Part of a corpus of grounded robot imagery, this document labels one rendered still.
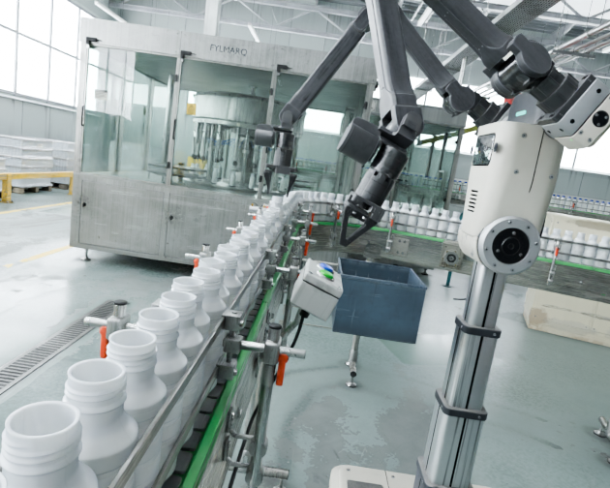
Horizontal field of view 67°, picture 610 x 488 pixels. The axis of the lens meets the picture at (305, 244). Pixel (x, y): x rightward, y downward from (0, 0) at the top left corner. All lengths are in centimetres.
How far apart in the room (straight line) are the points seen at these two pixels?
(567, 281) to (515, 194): 164
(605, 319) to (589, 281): 248
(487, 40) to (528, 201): 43
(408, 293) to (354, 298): 19
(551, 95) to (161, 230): 414
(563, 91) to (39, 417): 109
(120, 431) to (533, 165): 115
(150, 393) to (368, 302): 136
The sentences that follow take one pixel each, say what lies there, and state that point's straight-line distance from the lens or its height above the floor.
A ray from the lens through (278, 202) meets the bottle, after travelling 153.
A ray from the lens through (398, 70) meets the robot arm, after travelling 97.
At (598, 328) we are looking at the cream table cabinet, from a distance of 540.
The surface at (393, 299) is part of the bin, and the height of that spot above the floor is 89.
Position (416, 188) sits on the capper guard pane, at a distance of 658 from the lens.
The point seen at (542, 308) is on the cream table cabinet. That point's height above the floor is 23.
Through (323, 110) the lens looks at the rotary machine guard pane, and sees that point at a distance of 458.
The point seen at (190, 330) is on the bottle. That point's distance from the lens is 51.
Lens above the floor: 132
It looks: 10 degrees down
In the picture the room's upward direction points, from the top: 8 degrees clockwise
